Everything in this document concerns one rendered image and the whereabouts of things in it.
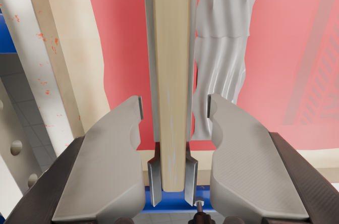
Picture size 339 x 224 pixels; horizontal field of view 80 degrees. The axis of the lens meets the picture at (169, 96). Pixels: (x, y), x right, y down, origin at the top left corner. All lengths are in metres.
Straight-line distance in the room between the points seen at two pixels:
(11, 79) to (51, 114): 1.36
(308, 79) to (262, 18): 0.12
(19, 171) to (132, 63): 0.22
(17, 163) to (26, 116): 1.44
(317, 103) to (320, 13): 0.14
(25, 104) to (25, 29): 1.47
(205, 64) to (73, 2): 0.19
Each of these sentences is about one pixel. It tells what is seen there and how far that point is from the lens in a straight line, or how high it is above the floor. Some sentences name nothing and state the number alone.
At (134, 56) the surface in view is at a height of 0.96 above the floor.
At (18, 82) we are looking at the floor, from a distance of 1.68.
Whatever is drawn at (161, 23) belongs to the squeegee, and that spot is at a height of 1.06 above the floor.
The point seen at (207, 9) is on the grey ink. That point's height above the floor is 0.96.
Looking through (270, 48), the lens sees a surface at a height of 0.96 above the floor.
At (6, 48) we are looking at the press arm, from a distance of 0.41.
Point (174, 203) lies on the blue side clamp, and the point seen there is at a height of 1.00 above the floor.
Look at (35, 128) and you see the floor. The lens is 1.85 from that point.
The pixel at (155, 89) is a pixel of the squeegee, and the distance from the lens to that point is 0.27.
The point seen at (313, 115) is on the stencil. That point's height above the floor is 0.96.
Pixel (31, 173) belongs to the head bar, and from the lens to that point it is 0.40.
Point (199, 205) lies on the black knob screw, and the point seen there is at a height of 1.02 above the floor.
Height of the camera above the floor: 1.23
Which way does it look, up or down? 61 degrees down
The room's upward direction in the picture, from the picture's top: 179 degrees clockwise
